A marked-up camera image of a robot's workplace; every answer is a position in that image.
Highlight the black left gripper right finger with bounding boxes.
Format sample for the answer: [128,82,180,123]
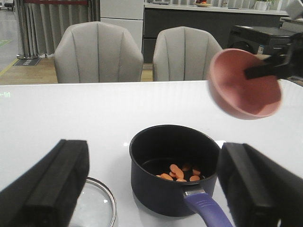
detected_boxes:
[217,142,303,227]

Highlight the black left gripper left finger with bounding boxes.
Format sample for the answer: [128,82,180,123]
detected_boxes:
[0,140,89,227]

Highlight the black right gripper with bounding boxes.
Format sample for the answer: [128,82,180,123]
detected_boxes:
[244,33,303,80]

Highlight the pink bowl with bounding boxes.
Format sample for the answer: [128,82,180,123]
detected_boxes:
[207,49,282,120]

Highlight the glass lid blue knob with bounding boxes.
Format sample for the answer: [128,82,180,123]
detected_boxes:
[69,177,117,227]

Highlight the orange ham slices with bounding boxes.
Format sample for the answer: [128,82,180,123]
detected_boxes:
[156,163,205,182]

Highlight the dark washing machine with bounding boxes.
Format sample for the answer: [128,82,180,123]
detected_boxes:
[227,26,295,55]

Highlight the dark counter with white top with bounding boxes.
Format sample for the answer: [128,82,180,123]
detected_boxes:
[142,3,288,63]

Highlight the dark blue saucepan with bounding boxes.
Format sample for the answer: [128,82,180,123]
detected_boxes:
[129,125,231,227]

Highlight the right grey upholstered chair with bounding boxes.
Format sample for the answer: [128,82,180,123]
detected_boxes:
[152,26,222,81]

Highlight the grey upholstered chair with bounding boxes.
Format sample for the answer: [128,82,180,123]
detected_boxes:
[54,21,143,83]
[152,26,222,81]

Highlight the fruit plate on counter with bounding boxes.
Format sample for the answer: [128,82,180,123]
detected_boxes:
[194,0,212,8]

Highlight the left grey upholstered chair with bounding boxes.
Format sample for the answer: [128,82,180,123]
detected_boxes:
[54,21,143,83]

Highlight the white cabinet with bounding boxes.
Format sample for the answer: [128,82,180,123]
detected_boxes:
[100,0,144,50]

